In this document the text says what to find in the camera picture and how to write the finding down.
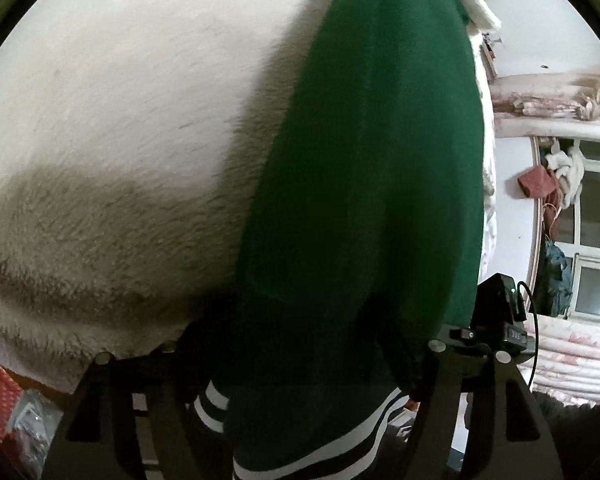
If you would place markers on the green white varsity jacket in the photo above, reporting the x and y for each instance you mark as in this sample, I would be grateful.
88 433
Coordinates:
370 160

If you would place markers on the tied pink floral curtain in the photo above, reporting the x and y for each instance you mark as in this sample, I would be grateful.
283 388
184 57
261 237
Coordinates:
555 105

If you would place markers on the person's black clothing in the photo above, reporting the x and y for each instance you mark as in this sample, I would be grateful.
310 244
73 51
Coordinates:
585 435

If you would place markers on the white clothes pile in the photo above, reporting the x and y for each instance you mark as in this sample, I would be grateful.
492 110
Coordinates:
567 170

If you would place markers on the red garment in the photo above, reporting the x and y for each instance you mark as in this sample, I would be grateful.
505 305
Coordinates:
535 182

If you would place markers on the loose pink floral curtain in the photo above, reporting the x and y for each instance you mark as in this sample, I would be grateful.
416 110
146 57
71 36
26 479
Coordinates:
575 360

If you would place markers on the white folded fleece cloth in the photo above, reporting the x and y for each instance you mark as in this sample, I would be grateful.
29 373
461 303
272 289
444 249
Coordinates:
130 135

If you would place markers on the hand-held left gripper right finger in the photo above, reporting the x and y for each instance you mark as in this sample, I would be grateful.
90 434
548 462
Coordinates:
472 400

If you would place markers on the clear plastic bag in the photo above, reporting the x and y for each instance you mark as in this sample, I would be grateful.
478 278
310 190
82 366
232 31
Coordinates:
32 422

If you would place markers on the teal garment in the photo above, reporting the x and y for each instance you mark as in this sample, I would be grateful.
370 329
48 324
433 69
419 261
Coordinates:
555 275

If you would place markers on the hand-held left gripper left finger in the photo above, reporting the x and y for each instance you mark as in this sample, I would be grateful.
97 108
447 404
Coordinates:
125 410

